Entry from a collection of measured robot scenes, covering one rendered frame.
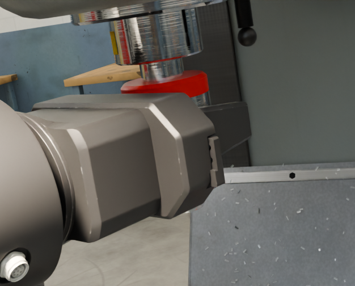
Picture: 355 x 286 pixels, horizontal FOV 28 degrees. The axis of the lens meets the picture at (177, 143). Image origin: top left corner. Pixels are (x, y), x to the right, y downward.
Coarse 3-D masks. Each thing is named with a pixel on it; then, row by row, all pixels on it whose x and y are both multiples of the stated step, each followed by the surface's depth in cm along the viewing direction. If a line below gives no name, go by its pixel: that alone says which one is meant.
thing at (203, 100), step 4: (208, 92) 38; (196, 96) 37; (200, 96) 37; (204, 96) 37; (208, 96) 38; (196, 100) 37; (200, 100) 37; (204, 100) 37; (208, 100) 38; (196, 104) 37; (200, 104) 37; (204, 104) 37; (208, 104) 38
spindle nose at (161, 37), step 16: (144, 16) 35; (160, 16) 35; (176, 16) 36; (192, 16) 36; (128, 32) 36; (144, 32) 35; (160, 32) 35; (176, 32) 36; (192, 32) 36; (128, 48) 36; (144, 48) 36; (160, 48) 36; (176, 48) 36; (192, 48) 36; (128, 64) 36
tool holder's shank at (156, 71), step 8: (144, 64) 37; (152, 64) 37; (160, 64) 37; (168, 64) 37; (176, 64) 37; (144, 72) 37; (152, 72) 37; (160, 72) 37; (168, 72) 37; (176, 72) 37; (144, 80) 38; (152, 80) 37; (160, 80) 37
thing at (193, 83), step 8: (184, 72) 39; (192, 72) 38; (200, 72) 38; (136, 80) 39; (168, 80) 37; (176, 80) 36; (184, 80) 36; (192, 80) 36; (200, 80) 37; (128, 88) 37; (136, 88) 37; (144, 88) 36; (152, 88) 36; (160, 88) 36; (168, 88) 36; (176, 88) 36; (184, 88) 36; (192, 88) 36; (200, 88) 37; (208, 88) 38; (192, 96) 37
